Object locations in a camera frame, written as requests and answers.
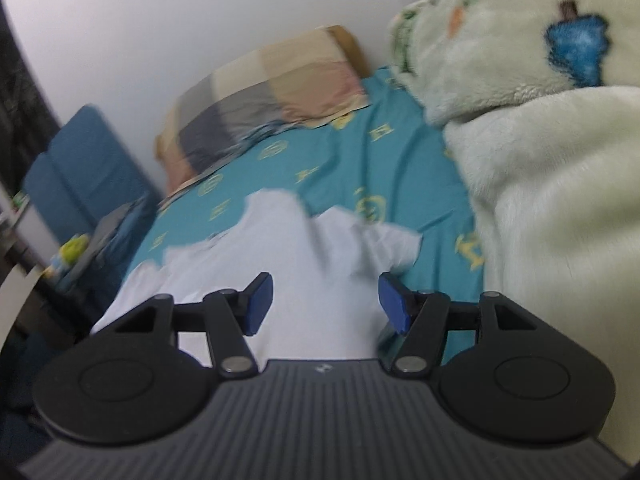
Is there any checked pillow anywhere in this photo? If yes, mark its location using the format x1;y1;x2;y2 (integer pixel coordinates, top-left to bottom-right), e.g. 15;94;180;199
154;25;373;197

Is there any blue covered chair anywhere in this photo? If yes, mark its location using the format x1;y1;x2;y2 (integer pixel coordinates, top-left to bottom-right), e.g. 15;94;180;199
22;152;91;242
47;105;164;306

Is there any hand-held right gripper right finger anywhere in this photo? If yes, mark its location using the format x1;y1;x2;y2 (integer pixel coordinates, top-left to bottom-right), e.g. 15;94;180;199
378;272;549;380

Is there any white t-shirt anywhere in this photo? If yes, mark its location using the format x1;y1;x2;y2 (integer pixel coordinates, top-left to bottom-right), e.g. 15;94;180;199
90;189;424;367

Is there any dark table with white apron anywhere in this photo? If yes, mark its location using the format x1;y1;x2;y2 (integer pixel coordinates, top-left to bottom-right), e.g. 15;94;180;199
0;200;47;352

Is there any yellow-green plush toy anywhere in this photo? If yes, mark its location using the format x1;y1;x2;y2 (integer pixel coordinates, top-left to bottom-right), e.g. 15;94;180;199
50;234;92;281

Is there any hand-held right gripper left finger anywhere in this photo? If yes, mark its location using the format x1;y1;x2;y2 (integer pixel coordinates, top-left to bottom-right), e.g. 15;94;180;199
91;272;274;377

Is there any grey cloth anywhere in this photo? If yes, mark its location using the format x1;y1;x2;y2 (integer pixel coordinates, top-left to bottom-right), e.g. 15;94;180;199
87;200;152;272

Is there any dark window with metal grille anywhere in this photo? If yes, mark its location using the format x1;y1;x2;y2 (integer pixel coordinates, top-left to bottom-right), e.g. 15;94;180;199
0;5;62;171

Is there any teal bed sheet yellow print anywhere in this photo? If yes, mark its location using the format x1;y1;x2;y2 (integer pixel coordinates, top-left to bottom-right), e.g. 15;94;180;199
120;65;487;367

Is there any brown cushion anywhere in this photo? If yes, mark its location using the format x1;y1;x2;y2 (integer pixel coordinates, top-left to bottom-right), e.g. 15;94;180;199
325;24;374;79

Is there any pale green fleece blanket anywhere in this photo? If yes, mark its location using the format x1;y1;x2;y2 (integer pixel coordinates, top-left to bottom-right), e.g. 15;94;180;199
387;0;640;467

